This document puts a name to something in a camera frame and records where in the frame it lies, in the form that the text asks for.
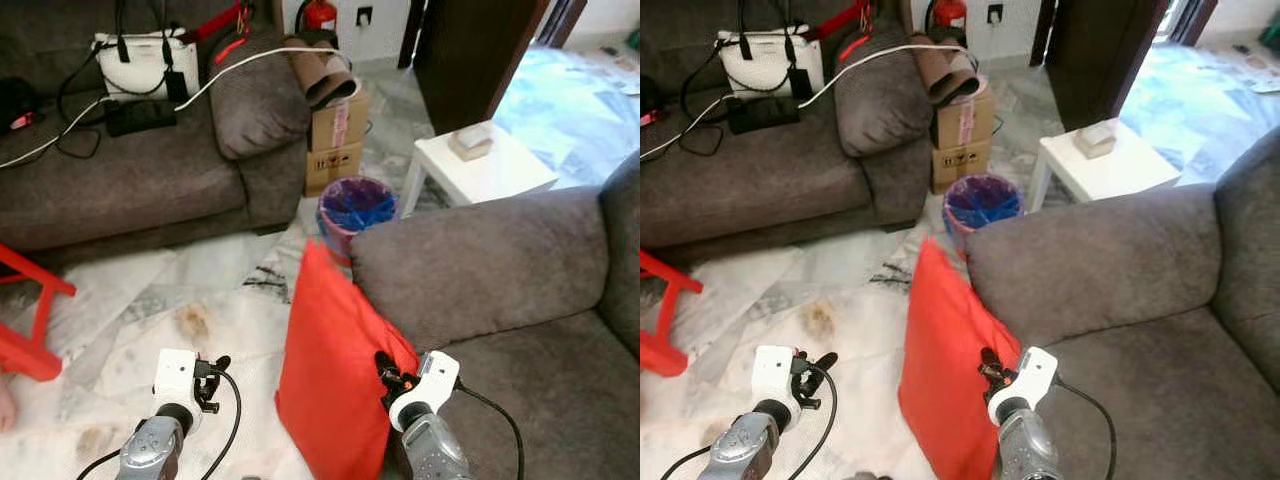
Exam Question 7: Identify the red pillow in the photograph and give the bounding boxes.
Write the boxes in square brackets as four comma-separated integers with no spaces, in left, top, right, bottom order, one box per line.
[898,238,1023,480]
[275,240,421,480]

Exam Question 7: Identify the grey two-seat suede sofa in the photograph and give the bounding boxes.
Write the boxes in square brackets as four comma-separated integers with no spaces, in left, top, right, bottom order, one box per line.
[350,150,641,480]
[965,128,1280,480]

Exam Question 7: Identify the grey woven fabric sofa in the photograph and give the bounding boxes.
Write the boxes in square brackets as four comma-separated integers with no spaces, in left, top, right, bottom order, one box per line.
[640,0,936,266]
[0,0,313,269]

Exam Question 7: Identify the red plastic stool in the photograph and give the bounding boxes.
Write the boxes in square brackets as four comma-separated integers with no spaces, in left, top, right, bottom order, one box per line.
[640,250,704,378]
[0,243,77,383]

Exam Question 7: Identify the red bin with blue bag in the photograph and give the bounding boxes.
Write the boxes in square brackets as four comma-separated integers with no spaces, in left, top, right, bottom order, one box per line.
[943,173,1023,256]
[317,177,399,263]

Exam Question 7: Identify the white side table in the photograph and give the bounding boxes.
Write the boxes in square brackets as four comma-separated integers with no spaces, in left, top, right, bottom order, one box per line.
[1028,118,1183,213]
[400,122,559,216]

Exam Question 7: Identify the cardboard box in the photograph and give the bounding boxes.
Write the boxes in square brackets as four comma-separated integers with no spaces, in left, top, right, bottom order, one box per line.
[930,82,999,195]
[305,85,373,198]

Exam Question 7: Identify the small beige box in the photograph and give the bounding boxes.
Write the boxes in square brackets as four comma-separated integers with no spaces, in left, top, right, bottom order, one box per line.
[1075,118,1119,159]
[447,122,495,161]

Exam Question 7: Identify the black power adapter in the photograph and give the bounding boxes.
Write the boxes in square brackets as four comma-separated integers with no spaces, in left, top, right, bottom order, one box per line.
[104,98,179,138]
[727,95,801,135]

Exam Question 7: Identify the brown rolled mat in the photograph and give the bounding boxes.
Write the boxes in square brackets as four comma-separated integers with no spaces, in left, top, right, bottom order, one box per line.
[288,40,359,111]
[912,35,983,106]

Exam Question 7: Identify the dark brown wooden door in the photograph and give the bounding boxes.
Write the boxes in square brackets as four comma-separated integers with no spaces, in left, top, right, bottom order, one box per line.
[1043,0,1171,131]
[413,0,551,136]

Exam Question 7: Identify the black device red light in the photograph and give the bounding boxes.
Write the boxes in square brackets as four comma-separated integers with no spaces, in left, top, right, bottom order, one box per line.
[0,78,41,131]
[640,75,667,126]

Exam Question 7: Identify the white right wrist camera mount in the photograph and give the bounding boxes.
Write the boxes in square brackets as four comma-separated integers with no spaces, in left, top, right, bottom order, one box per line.
[988,347,1059,426]
[388,351,462,433]

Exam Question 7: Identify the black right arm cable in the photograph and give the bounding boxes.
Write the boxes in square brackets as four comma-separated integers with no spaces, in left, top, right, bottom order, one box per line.
[1052,378,1118,480]
[455,383,525,480]

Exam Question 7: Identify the white handbag black handles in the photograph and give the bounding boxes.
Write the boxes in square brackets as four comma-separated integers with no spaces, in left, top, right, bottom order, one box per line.
[716,0,827,101]
[92,0,201,103]

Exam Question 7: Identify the white cable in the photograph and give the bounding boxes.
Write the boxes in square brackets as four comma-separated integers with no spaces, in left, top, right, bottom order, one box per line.
[0,47,346,169]
[640,43,971,161]

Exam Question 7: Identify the red strap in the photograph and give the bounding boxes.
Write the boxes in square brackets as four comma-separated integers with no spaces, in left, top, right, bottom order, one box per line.
[185,3,251,63]
[805,0,873,61]

